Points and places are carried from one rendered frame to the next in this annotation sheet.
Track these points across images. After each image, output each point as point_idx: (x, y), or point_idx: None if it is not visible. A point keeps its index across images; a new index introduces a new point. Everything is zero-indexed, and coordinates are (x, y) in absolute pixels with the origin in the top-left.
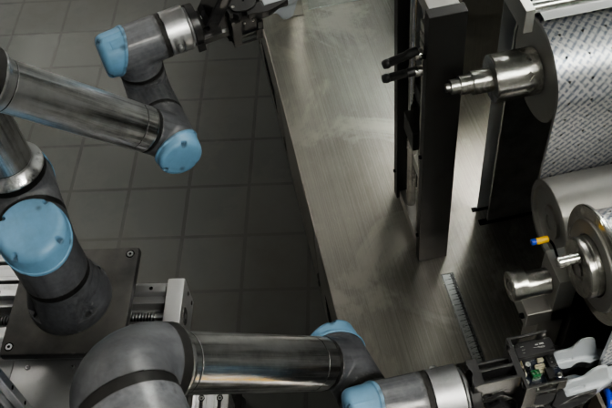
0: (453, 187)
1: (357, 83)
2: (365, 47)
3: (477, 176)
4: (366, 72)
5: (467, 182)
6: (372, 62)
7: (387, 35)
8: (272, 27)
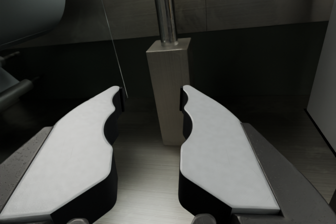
0: (323, 184)
1: (165, 218)
2: (125, 193)
3: (306, 163)
4: (155, 204)
5: (315, 172)
6: (146, 194)
7: (125, 172)
8: None
